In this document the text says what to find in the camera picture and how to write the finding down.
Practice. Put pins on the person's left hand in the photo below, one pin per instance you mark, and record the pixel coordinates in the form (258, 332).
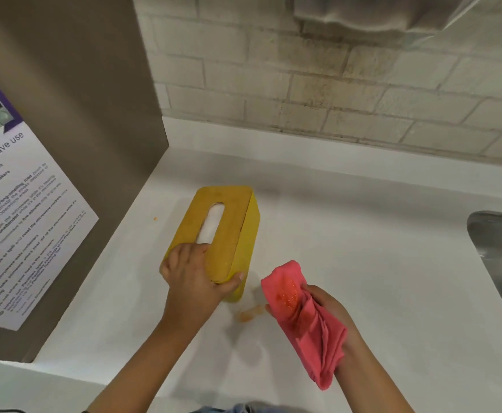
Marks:
(190, 288)

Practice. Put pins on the person's right hand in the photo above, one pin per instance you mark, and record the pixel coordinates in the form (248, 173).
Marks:
(326, 309)

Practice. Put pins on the person's left thumb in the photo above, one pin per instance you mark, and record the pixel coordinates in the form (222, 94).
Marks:
(230, 282)

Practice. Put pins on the person's right thumb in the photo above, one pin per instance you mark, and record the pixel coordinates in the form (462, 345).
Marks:
(314, 294)

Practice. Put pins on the pink cleaning cloth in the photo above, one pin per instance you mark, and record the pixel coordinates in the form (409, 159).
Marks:
(304, 318)

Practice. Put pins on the yellow tissue box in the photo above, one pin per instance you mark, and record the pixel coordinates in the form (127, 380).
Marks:
(216, 240)

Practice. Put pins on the person's left forearm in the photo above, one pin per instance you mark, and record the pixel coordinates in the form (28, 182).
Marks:
(145, 365)

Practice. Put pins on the person's right forearm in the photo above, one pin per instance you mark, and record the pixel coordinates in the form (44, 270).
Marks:
(373, 378)

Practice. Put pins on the orange sauce spill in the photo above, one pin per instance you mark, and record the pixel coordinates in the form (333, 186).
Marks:
(251, 313)

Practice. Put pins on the white tissue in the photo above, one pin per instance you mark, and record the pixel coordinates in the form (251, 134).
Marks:
(210, 225)

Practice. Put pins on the brown cabinet side panel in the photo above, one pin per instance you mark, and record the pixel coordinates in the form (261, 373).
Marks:
(68, 167)

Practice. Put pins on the microwave instruction poster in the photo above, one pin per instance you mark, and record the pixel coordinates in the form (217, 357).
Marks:
(16, 210)

